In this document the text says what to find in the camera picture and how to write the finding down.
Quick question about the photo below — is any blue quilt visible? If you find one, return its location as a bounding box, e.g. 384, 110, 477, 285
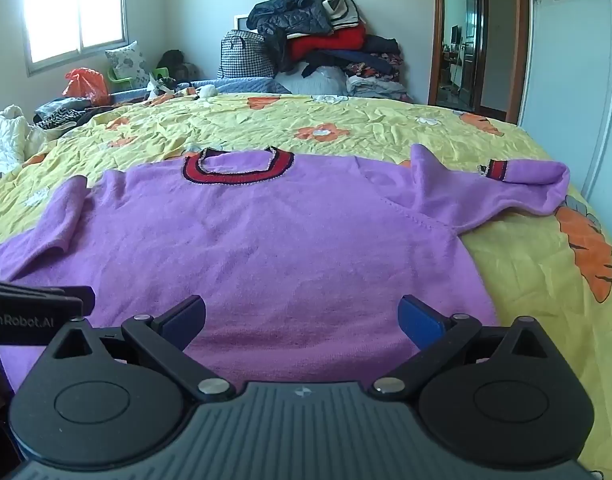
178, 77, 293, 96

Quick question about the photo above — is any white wardrobe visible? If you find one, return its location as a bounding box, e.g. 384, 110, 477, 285
517, 0, 612, 243

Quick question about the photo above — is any houndstooth bag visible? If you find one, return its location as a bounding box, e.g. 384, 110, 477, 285
220, 30, 279, 81

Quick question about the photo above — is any pile of clothes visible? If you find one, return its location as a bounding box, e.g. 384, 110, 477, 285
247, 0, 412, 103

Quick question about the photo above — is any floral pillow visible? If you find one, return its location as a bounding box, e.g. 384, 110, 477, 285
105, 41, 152, 89

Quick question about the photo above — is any dark striped cloth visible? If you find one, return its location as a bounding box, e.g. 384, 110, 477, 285
33, 97, 112, 131

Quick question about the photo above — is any purple sweater with red trim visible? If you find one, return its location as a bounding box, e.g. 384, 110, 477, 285
0, 145, 571, 401

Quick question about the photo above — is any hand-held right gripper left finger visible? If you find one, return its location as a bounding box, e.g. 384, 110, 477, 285
45, 295, 237, 404

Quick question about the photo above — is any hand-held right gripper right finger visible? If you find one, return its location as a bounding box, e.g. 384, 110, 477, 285
368, 295, 567, 404

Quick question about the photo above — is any yellow carrot print blanket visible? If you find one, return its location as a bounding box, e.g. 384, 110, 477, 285
0, 91, 612, 480

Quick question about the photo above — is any orange plastic bag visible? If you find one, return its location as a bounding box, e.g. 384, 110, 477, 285
62, 67, 111, 106

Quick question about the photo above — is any white quilted cloth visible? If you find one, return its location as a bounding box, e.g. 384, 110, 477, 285
0, 105, 48, 174

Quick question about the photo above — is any wooden door frame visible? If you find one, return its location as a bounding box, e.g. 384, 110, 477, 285
428, 0, 532, 122

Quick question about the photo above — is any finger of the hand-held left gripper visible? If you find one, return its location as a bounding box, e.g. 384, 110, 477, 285
0, 261, 96, 317

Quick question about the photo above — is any black backpack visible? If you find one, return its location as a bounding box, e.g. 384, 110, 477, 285
156, 50, 198, 84

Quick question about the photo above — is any window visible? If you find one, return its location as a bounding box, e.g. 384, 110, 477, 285
18, 0, 130, 77

